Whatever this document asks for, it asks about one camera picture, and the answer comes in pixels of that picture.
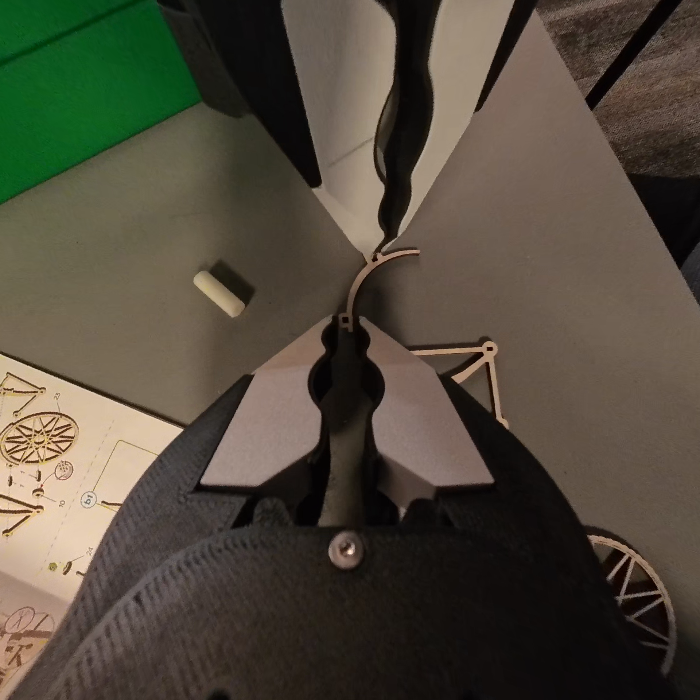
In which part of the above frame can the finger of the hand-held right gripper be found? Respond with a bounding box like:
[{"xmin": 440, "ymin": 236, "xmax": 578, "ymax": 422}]
[
  {"xmin": 389, "ymin": 0, "xmax": 534, "ymax": 242},
  {"xmin": 283, "ymin": 0, "xmax": 415, "ymax": 259}
]

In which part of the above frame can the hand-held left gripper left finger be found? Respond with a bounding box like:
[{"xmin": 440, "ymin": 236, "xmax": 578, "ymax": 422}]
[{"xmin": 198, "ymin": 316, "xmax": 351, "ymax": 517}]

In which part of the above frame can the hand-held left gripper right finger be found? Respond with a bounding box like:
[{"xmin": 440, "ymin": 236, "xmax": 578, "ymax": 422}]
[{"xmin": 353, "ymin": 319, "xmax": 497, "ymax": 517}]

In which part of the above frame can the wooden triangular frame part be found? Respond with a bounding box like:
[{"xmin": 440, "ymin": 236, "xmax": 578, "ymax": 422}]
[{"xmin": 409, "ymin": 340, "xmax": 510, "ymax": 431}]

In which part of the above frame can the wooden arc part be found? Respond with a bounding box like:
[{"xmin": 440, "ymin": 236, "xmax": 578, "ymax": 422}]
[{"xmin": 338, "ymin": 247, "xmax": 422, "ymax": 333}]

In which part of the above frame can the white wax cylinder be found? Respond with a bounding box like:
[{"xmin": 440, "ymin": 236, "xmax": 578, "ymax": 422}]
[{"xmin": 193, "ymin": 269, "xmax": 246, "ymax": 317}]

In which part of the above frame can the green plastic bin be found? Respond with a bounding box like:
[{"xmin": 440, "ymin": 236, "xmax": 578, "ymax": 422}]
[{"xmin": 0, "ymin": 0, "xmax": 204, "ymax": 206}]

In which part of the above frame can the white instruction booklet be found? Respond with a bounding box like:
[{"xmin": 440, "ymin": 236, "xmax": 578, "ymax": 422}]
[{"xmin": 0, "ymin": 353, "xmax": 184, "ymax": 700}]

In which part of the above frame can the wooden spoked wheel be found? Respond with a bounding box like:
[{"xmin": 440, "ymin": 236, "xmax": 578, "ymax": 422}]
[{"xmin": 588, "ymin": 528, "xmax": 680, "ymax": 677}]

